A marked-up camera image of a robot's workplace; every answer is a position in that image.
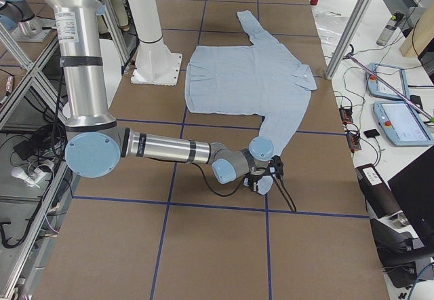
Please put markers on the near blue teach pendant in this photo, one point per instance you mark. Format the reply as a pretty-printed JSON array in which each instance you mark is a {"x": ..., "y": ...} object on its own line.
[{"x": 401, "y": 125}]

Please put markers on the far blue teach pendant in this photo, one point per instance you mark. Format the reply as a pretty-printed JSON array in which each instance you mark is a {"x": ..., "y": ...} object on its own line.
[{"x": 394, "y": 76}]

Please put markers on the white power strip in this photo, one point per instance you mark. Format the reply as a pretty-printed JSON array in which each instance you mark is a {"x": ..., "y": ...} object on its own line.
[{"x": 30, "y": 179}]

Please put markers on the grey aluminium frame post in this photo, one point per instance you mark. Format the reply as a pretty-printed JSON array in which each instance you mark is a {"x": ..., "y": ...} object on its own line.
[{"x": 349, "y": 31}]

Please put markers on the blue teach pendant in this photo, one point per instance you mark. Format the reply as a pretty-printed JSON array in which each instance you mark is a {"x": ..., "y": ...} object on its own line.
[
  {"x": 401, "y": 125},
  {"x": 394, "y": 76}
]

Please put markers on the pink violet rod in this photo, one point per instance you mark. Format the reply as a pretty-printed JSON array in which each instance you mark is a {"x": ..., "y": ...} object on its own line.
[{"x": 350, "y": 56}]

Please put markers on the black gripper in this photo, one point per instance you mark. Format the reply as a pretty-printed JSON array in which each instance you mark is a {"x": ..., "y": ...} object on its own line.
[{"x": 252, "y": 180}]

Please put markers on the wooden board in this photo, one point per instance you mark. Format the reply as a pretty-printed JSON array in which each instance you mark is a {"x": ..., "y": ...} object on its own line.
[{"x": 420, "y": 36}]

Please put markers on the black monitor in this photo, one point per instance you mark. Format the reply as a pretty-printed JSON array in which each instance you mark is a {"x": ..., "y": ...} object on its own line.
[{"x": 412, "y": 187}]

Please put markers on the orange circuit board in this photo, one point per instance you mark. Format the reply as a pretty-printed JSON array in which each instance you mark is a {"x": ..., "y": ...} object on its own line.
[{"x": 346, "y": 114}]

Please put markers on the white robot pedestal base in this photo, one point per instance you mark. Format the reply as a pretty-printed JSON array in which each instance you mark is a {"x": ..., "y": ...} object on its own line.
[{"x": 155, "y": 64}]

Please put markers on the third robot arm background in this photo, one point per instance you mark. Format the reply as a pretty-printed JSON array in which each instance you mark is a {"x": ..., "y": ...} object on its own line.
[{"x": 19, "y": 19}]

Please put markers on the clear water bottle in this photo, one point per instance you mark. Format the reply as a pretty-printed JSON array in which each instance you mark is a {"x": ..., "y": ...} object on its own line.
[{"x": 391, "y": 26}]

